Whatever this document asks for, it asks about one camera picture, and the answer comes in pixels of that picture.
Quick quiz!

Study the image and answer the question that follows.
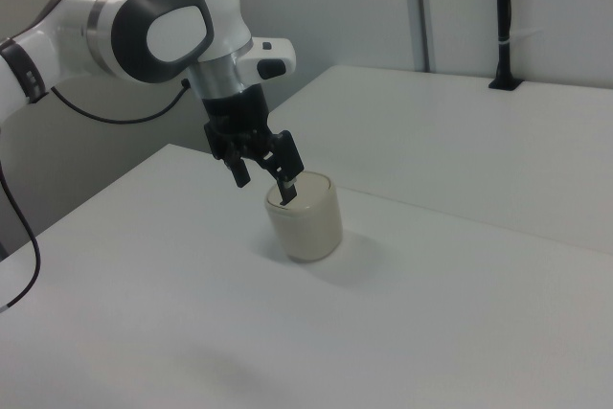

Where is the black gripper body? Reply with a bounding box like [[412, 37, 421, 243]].
[[200, 84, 282, 162]]

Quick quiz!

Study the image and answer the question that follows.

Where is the small cream trash can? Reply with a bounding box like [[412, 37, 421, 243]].
[[264, 170, 345, 264]]

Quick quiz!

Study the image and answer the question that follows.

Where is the black pole on base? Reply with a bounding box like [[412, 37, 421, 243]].
[[488, 0, 524, 92]]

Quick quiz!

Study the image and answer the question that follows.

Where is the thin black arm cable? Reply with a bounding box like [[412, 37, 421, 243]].
[[49, 79, 191, 124]]

